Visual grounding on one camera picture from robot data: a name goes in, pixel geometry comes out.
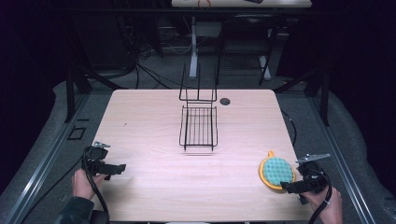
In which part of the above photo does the aluminium rail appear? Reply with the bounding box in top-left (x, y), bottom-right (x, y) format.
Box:
top-left (3, 92), bottom-right (92, 224)
top-left (306, 92), bottom-right (379, 224)

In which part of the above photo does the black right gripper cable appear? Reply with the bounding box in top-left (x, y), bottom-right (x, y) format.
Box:
top-left (307, 168), bottom-right (333, 224)

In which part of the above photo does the black metal stand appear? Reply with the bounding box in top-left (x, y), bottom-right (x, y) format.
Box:
top-left (274, 62), bottom-right (331, 127)
top-left (64, 63), bottom-right (129, 124)

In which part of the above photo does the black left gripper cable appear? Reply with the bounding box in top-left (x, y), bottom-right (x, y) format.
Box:
top-left (18, 146), bottom-right (110, 224)

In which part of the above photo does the white table leg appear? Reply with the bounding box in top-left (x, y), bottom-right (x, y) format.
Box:
top-left (189, 16), bottom-right (200, 78)

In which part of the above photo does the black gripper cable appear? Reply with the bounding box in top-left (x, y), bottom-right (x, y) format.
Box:
top-left (18, 146), bottom-right (110, 224)
top-left (307, 168), bottom-right (333, 224)

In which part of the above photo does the black chair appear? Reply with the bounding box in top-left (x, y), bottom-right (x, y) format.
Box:
top-left (215, 13), bottom-right (283, 87)

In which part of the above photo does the person's left hand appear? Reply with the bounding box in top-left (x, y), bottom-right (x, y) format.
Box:
top-left (71, 168), bottom-right (107, 201)

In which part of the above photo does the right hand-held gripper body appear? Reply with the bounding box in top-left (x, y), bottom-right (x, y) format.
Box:
top-left (294, 152), bottom-right (332, 194)

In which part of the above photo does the black wire rack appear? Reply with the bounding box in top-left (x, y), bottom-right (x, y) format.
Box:
top-left (178, 63), bottom-right (219, 152)

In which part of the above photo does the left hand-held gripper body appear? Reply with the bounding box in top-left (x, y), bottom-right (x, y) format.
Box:
top-left (83, 141), bottom-right (111, 175)

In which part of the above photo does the person's right hand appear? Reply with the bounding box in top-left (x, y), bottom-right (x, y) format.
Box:
top-left (300, 186), bottom-right (344, 224)

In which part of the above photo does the thin black cable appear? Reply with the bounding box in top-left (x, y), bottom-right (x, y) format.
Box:
top-left (280, 109), bottom-right (298, 147)

